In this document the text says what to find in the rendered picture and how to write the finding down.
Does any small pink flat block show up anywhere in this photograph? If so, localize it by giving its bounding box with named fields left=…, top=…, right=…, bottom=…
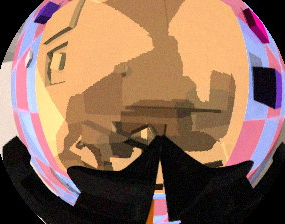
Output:
left=243, top=8, right=270, bottom=44

